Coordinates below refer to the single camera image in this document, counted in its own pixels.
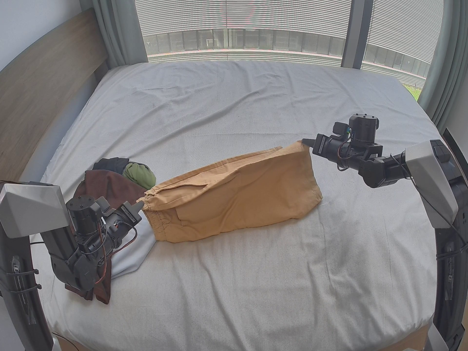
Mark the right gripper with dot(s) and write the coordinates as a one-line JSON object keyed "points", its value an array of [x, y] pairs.
{"points": [[329, 146]]}

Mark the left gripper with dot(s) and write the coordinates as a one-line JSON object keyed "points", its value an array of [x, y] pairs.
{"points": [[122, 221]]}

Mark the tan shorts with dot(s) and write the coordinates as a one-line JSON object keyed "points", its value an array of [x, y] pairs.
{"points": [[237, 196]]}

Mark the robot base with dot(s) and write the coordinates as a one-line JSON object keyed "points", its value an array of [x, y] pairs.
{"points": [[437, 342]]}

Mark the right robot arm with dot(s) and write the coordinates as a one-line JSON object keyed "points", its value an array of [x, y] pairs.
{"points": [[435, 181]]}

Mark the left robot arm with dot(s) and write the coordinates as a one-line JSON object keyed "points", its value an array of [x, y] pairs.
{"points": [[33, 207]]}

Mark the bed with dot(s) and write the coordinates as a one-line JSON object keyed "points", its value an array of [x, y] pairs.
{"points": [[256, 104]]}

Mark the green garment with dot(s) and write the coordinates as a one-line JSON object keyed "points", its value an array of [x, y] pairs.
{"points": [[140, 176]]}

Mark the dark brown garment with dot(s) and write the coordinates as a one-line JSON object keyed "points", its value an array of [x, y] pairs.
{"points": [[106, 188]]}

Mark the black garment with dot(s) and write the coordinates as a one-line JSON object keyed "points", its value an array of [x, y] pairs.
{"points": [[109, 165]]}

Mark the pale grey garment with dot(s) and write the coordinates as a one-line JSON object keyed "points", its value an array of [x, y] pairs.
{"points": [[128, 258]]}

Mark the window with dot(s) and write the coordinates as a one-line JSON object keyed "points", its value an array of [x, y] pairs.
{"points": [[256, 13]]}

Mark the grey-green curtain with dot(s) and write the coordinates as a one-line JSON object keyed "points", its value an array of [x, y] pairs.
{"points": [[109, 20], [449, 68]]}

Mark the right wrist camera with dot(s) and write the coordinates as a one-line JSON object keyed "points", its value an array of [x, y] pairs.
{"points": [[340, 128]]}

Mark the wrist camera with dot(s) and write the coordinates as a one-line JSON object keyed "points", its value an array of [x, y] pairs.
{"points": [[102, 205], [340, 128]]}

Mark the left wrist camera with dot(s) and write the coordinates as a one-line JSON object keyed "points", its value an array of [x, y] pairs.
{"points": [[102, 205]]}

